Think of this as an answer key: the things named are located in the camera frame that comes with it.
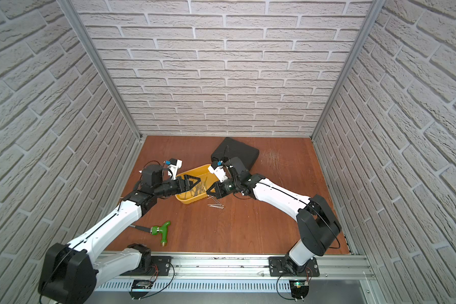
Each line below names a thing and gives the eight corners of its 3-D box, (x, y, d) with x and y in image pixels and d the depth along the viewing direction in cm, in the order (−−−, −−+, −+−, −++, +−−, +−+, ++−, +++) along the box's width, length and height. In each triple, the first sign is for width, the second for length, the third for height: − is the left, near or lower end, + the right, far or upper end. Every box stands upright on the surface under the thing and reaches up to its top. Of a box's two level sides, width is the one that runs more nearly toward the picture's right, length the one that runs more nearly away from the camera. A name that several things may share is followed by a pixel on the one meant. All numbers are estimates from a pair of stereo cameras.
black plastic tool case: (210, 161, 109) (209, 155, 105) (228, 140, 119) (228, 135, 115) (244, 178, 102) (245, 173, 97) (260, 155, 112) (261, 149, 108)
